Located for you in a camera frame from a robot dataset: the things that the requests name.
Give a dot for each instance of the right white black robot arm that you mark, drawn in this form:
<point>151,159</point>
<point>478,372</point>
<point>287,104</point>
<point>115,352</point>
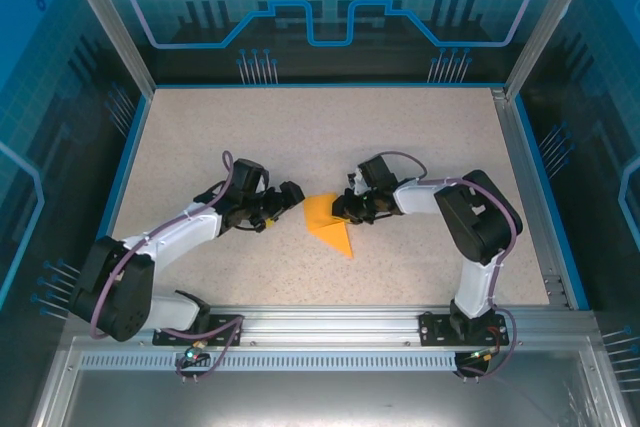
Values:
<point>417,199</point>

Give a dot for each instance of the aluminium mounting rail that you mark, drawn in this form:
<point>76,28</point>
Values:
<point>325,324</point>

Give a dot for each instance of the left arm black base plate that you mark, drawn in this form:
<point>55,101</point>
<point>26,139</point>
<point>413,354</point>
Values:
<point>225,329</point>

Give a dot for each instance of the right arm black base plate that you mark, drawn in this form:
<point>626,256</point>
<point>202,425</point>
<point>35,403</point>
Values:
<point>432,329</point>

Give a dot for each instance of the aluminium side rail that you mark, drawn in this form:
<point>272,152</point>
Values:
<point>517,147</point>

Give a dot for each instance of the aluminium frame post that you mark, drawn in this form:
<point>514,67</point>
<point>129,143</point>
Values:
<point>115,32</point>
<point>547,22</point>

